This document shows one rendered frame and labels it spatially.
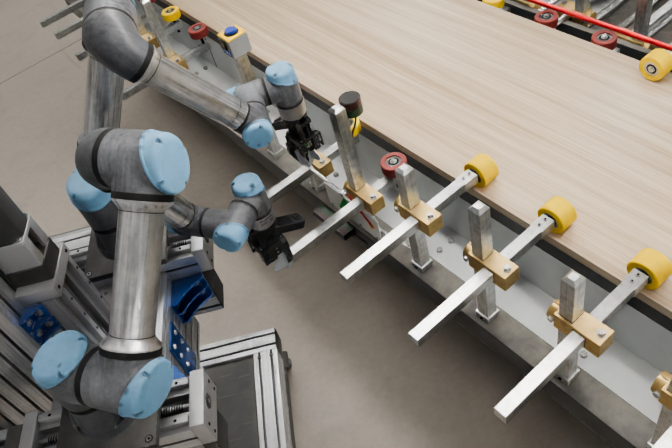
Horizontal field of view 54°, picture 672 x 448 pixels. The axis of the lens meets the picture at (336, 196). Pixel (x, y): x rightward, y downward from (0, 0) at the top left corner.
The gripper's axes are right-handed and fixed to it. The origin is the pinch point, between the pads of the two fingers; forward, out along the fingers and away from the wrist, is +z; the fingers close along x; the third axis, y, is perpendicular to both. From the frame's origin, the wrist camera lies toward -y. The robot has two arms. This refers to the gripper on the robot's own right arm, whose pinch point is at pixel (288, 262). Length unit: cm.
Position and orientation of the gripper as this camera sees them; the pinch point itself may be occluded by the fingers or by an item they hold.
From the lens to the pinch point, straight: 187.8
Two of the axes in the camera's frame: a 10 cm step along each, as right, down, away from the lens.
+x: 6.2, 4.7, -6.3
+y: -7.6, 5.7, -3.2
